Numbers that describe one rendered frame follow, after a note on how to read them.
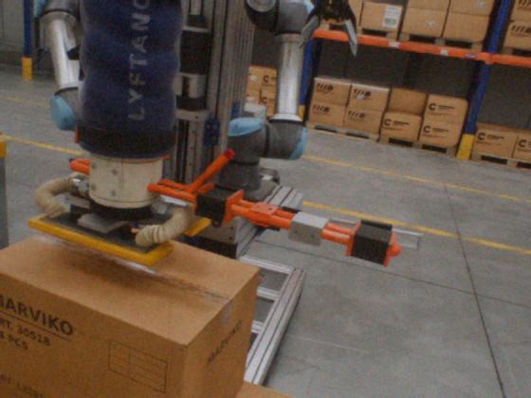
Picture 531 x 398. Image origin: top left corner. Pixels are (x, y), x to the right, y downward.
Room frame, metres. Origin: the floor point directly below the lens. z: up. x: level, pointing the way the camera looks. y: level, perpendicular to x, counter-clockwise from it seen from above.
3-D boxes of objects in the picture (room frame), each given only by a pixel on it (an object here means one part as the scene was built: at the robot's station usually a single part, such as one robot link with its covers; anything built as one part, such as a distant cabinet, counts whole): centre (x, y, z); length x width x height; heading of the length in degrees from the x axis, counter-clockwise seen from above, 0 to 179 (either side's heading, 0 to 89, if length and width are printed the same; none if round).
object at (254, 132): (1.60, 0.06, 1.20); 0.13 x 0.12 x 0.14; 102
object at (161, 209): (1.11, 0.32, 1.12); 0.34 x 0.25 x 0.06; 71
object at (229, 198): (1.03, 0.09, 1.18); 0.10 x 0.08 x 0.06; 161
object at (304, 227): (0.96, -0.12, 1.17); 0.07 x 0.07 x 0.04; 71
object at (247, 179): (1.60, 0.07, 1.09); 0.15 x 0.15 x 0.10
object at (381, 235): (0.91, -0.24, 1.18); 0.08 x 0.07 x 0.05; 71
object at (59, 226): (1.02, 0.35, 1.08); 0.34 x 0.10 x 0.05; 71
